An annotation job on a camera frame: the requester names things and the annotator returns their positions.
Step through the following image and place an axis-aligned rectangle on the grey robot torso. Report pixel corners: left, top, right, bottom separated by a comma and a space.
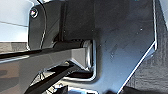
0, 39, 96, 94

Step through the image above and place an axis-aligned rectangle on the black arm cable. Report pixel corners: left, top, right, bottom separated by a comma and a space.
35, 0, 48, 51

